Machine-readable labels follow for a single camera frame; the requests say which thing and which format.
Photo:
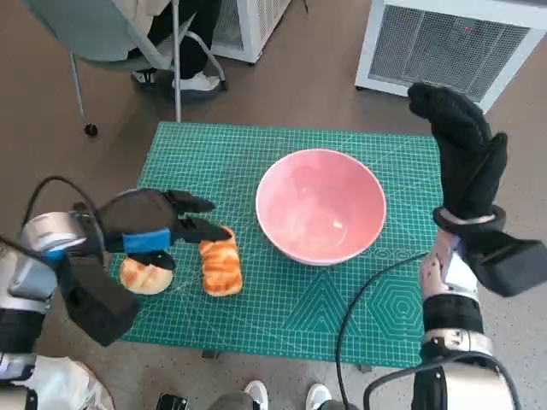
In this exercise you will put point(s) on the left robot hand blue tape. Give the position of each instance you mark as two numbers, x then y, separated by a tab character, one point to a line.
137	213

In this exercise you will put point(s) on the large white mesh cabinet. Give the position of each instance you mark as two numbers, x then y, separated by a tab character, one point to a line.
448	47

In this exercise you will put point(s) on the black table clip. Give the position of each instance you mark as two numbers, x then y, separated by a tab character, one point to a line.
209	354
365	368

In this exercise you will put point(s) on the pink bowl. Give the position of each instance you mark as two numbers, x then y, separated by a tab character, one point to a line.
320	205

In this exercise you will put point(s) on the person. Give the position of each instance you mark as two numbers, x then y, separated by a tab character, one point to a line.
192	51
72	384
256	393

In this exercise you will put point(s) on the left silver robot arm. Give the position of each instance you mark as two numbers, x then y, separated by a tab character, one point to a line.
42	230

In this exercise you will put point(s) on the oblong toy bread loaf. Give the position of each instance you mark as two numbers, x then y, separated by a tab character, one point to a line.
222	269

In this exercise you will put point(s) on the small white mesh cabinet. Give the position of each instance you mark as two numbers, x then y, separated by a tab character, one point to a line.
260	25

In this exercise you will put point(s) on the green cutting mat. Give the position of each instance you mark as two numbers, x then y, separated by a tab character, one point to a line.
256	307

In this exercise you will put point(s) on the round toy bread bun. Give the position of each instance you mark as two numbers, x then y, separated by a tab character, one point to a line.
145	279

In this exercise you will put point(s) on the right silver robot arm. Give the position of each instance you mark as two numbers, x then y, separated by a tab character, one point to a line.
453	312

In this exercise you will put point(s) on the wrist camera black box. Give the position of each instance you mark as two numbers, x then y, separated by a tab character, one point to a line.
98	307
504	265

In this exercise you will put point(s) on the grey office chair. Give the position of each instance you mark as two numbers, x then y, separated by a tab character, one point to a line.
85	25

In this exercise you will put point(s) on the black device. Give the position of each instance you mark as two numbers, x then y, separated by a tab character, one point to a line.
173	402

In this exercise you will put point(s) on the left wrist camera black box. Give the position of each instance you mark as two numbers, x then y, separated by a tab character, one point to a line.
98	307

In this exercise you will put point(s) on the right robot hand black glove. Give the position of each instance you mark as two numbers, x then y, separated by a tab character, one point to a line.
466	171

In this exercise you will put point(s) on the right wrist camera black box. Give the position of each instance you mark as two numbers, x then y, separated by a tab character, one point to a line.
504	265

